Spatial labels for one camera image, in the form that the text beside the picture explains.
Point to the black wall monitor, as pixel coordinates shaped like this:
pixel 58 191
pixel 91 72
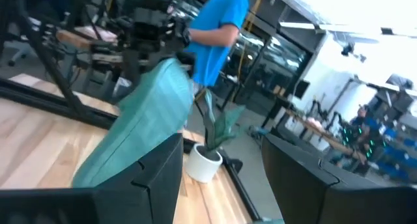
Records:
pixel 302 89

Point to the long wooden background table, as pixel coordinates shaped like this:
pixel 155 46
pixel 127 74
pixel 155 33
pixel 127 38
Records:
pixel 325 137

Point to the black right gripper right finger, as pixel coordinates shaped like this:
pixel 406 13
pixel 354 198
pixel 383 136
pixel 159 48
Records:
pixel 303 191

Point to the teal rubber slide sandal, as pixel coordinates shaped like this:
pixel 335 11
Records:
pixel 143 126

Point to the pink cloth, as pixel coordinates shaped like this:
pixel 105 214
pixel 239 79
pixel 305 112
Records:
pixel 97 33

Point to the person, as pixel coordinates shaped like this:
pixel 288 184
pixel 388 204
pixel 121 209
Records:
pixel 365 126
pixel 218 22

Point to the snake plant in white pot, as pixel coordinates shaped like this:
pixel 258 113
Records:
pixel 202 165

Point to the black aluminium rig frame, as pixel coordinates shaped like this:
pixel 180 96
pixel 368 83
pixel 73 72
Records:
pixel 49 103

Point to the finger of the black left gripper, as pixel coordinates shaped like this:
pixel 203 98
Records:
pixel 188 62

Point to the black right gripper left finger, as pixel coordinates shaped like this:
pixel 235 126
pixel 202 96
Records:
pixel 146 191

